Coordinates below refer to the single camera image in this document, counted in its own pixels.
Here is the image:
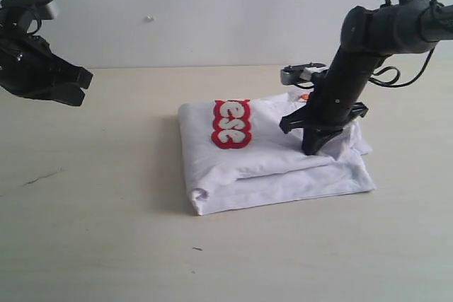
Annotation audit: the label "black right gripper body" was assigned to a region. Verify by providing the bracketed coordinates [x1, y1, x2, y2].
[300, 75, 369, 131]

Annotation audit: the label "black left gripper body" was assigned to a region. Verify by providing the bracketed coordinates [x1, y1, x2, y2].
[1, 35, 71, 99]

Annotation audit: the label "white t-shirt red lettering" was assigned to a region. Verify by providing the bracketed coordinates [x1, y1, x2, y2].
[178, 90, 375, 216]

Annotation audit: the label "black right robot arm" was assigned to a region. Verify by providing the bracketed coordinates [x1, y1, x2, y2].
[280, 0, 452, 155]

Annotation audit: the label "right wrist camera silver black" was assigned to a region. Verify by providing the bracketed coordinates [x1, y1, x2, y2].
[280, 62, 328, 88]

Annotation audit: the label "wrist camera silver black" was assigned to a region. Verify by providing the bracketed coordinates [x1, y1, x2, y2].
[280, 62, 328, 88]
[1, 0, 59, 21]

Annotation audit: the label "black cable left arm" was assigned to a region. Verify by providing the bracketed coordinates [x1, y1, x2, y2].
[13, 8, 45, 36]

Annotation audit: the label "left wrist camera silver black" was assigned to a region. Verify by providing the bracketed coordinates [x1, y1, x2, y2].
[1, 0, 59, 21]

